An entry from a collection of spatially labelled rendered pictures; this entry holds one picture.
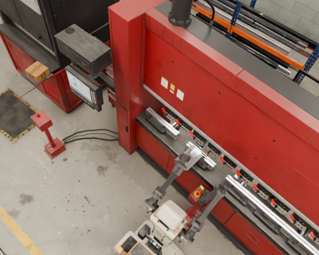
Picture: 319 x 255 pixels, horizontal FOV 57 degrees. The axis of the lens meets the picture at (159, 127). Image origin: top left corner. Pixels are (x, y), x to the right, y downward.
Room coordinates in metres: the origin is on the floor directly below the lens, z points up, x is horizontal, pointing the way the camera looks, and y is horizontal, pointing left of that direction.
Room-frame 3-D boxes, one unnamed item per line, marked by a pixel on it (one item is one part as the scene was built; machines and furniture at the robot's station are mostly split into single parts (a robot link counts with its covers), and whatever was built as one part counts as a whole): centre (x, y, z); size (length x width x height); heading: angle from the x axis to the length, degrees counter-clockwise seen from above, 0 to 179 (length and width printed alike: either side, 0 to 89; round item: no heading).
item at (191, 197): (1.20, -0.55, 0.75); 0.20 x 0.16 x 0.18; 47
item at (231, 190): (1.24, -0.89, 0.89); 0.30 x 0.05 x 0.03; 52
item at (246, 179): (1.30, -0.90, 1.26); 0.15 x 0.09 x 0.17; 52
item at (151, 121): (1.99, 0.05, 0.89); 0.30 x 0.05 x 0.03; 52
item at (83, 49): (2.08, 0.81, 1.53); 0.51 x 0.25 x 0.85; 57
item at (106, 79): (2.25, 0.74, 1.17); 0.40 x 0.24 x 0.07; 52
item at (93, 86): (1.98, 0.82, 1.42); 0.45 x 0.12 x 0.36; 57
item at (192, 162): (1.54, -0.36, 1.00); 0.26 x 0.18 x 0.01; 142
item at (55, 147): (1.92, 1.45, 0.41); 0.25 x 0.20 x 0.83; 142
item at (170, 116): (1.92, -0.12, 1.26); 0.15 x 0.09 x 0.17; 52
